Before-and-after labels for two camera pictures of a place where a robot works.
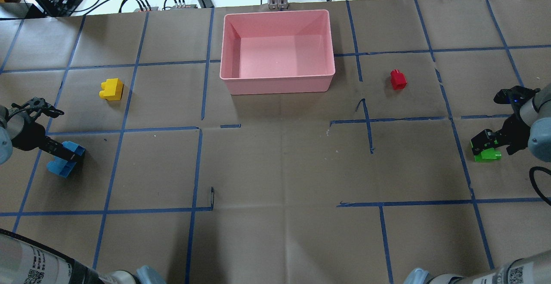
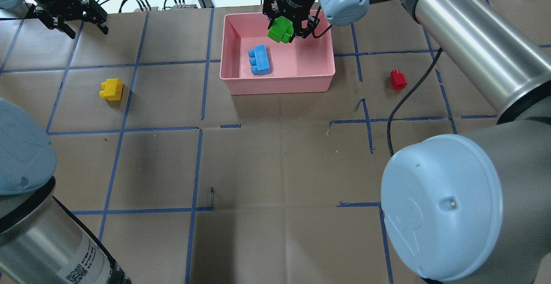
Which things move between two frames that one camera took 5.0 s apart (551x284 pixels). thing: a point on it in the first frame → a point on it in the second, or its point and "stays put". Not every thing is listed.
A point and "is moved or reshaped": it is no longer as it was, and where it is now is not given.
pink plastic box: [277, 52] stays put
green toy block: [489, 154] is moved or reshaped
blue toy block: [63, 167] → [259, 60]
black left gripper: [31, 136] → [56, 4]
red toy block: [398, 80] stays put
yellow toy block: [112, 89] stays put
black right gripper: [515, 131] → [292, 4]
